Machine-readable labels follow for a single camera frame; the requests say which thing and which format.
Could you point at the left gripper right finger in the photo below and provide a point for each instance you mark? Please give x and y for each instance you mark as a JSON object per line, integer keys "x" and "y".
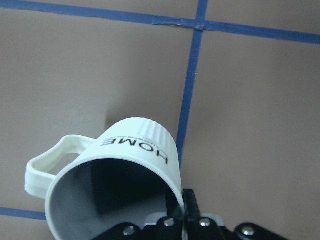
{"x": 212, "y": 227}

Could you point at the white HOME mug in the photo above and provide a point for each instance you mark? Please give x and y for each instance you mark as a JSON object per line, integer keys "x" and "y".
{"x": 130, "y": 174}

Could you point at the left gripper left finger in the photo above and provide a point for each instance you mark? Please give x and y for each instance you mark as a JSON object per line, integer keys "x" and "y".
{"x": 165, "y": 225}

